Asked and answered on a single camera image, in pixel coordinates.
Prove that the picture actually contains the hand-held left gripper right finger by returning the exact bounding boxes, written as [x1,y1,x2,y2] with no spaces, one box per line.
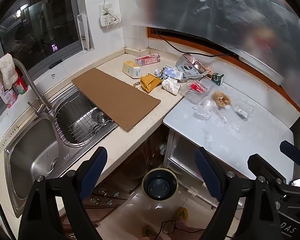
[194,147,282,240]

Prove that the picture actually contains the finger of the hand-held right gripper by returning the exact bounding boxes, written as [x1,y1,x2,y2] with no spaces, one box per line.
[247,154,289,184]
[279,141,300,167]

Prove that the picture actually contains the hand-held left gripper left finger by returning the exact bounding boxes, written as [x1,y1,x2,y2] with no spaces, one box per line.
[19,146,108,240]

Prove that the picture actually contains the black trash bin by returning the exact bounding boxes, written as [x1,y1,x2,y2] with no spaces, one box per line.
[141,169,178,202]

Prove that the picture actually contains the blue white carton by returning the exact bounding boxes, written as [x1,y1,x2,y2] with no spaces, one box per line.
[162,65,189,80]

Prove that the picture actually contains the silver snack bag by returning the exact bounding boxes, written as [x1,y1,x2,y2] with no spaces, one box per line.
[175,53,209,80]

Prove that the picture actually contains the pink strawberry carton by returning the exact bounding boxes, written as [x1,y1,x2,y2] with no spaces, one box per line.
[135,54,161,67]

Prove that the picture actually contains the yellow slipper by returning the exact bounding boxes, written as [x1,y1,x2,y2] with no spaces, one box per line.
[142,225,157,238]
[174,207,189,222]

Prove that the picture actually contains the steel bowls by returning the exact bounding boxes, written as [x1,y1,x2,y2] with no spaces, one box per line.
[91,111,113,125]

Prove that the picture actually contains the clear packet with white item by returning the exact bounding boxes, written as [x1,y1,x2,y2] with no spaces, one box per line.
[231,102,255,120]

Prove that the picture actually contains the steel double sink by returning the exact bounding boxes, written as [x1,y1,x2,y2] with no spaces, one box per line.
[4,84,119,219]

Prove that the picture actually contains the clear crumpled plastic wrapper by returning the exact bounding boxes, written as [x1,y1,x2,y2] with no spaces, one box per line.
[192,99,228,123]

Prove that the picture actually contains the tan loofah scrubber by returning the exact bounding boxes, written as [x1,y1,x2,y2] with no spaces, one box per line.
[212,91,232,109]

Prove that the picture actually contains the brown cardboard sheet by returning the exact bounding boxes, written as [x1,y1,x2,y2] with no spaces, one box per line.
[71,68,161,132]

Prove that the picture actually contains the clear bag with red packet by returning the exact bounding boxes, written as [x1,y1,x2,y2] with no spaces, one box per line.
[179,79,214,105]

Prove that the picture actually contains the small green box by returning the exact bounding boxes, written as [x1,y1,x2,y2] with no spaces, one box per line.
[211,72,225,85]

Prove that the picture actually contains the white crumpled paper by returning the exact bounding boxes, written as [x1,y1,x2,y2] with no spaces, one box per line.
[161,77,182,96]

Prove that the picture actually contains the brown yellow paper bag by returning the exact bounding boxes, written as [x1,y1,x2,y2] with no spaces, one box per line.
[140,74,162,93]

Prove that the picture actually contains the yellow white carton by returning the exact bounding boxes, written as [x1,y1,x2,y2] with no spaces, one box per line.
[122,60,142,78]

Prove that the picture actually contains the red green bottle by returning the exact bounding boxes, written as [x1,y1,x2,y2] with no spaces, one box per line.
[12,67,28,96]

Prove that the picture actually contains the steel kitchen faucet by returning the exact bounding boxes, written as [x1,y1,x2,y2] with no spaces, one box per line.
[0,58,53,117]

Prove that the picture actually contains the white cloth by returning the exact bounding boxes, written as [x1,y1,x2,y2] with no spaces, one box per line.
[0,53,20,90]

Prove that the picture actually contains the white power strip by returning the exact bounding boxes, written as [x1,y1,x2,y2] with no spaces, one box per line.
[100,14,122,29]

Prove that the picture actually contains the translucent plastic sheet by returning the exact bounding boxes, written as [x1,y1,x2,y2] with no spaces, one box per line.
[131,0,300,100]

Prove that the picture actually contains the wire dish rack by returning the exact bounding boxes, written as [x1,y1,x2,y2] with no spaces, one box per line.
[54,90,115,148]

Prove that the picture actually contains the thin black floor cable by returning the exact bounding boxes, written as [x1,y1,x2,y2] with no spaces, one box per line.
[155,220,205,240]

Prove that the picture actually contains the orange wooden frame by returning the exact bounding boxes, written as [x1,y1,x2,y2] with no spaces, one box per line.
[146,26,300,113]

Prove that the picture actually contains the white wall rack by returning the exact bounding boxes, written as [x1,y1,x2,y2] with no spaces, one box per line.
[77,12,91,52]

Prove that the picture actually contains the white wall socket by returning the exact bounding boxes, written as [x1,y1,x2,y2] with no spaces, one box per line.
[99,4,113,18]

